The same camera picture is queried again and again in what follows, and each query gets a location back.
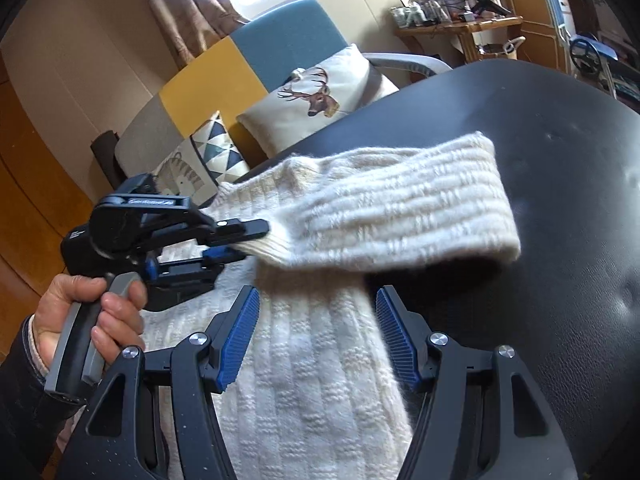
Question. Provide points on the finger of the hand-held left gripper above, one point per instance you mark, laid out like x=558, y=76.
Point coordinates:
x=200, y=272
x=245, y=230

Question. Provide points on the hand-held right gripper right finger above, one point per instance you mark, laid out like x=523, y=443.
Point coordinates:
x=400, y=345

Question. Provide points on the cat print triangle pattern pillow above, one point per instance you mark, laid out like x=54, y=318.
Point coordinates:
x=215, y=150

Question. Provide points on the clutter of small desk containers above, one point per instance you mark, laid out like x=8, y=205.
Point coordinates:
x=440, y=7

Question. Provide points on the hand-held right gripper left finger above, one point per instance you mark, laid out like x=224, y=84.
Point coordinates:
x=240, y=340

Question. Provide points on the blue yellow grey sofa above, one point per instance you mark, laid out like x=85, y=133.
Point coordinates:
x=200, y=80

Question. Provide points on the person's left forearm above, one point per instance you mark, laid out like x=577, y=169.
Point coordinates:
x=20, y=400

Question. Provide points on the black padded object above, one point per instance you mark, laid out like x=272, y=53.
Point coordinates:
x=102, y=155

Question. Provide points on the blue plastic object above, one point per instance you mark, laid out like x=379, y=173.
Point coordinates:
x=597, y=52

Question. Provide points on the wooden desk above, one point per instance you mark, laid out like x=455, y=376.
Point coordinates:
x=470, y=30

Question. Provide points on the black leather padded bed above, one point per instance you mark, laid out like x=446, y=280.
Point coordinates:
x=575, y=200

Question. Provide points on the white deer print pillow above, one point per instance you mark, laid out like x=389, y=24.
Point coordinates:
x=345, y=75

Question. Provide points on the white knit sweater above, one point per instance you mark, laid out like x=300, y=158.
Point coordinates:
x=400, y=200

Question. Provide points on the person's left hand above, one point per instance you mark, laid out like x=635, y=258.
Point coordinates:
x=60, y=300

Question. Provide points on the wooden cabinet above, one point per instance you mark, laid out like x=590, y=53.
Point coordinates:
x=535, y=25

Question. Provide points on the white metal frame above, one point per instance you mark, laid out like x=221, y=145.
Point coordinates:
x=557, y=5

